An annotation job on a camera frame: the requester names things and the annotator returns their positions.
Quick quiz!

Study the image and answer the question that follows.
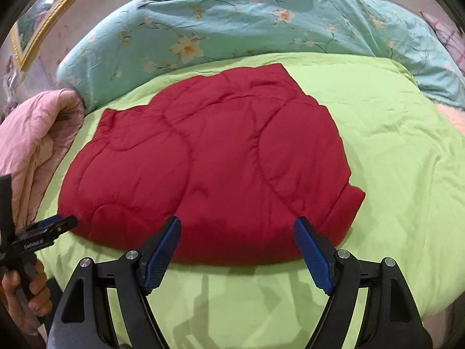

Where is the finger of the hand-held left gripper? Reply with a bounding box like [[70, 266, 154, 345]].
[[34, 215, 63, 227], [34, 216, 79, 245]]

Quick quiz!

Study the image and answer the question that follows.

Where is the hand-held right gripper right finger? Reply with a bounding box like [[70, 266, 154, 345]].
[[294, 217, 434, 349]]

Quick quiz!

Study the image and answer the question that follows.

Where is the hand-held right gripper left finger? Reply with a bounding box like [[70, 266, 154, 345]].
[[47, 216, 182, 349]]

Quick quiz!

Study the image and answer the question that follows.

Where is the red padded jacket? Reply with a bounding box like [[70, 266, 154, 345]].
[[57, 63, 367, 267]]

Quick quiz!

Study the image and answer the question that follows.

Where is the person's left hand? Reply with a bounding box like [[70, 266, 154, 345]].
[[0, 258, 52, 337]]

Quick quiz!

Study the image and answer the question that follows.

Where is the pink quilt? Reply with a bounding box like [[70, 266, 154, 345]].
[[0, 88, 86, 230]]

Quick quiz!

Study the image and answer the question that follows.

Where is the light green blanket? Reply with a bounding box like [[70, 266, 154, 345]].
[[36, 53, 465, 349]]

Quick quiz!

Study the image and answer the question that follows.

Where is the pale pink sheet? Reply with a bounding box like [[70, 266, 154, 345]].
[[434, 102, 465, 136]]

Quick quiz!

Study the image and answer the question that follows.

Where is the gold framed picture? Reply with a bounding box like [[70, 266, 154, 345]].
[[10, 0, 111, 71]]

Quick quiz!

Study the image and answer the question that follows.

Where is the teal floral quilt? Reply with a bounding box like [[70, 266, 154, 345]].
[[56, 0, 465, 117]]

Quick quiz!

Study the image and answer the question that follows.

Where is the pink patterned pillow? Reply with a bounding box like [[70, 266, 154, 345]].
[[421, 10, 465, 67]]

